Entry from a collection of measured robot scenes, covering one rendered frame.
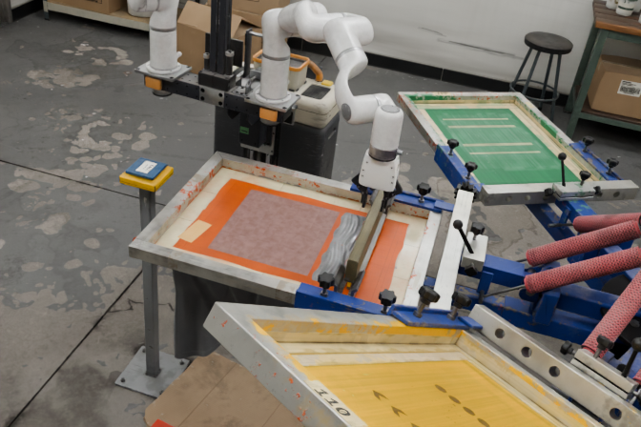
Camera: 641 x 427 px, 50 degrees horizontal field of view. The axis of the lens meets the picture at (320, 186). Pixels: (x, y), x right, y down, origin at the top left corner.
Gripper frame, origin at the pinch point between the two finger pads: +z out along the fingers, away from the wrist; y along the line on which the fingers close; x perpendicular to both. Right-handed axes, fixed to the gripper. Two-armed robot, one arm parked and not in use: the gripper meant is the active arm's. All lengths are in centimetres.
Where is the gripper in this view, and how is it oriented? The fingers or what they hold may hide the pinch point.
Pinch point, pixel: (374, 201)
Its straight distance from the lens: 191.1
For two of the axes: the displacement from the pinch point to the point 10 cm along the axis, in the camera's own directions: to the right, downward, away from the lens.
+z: -1.0, 8.5, 5.2
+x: -2.9, 4.8, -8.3
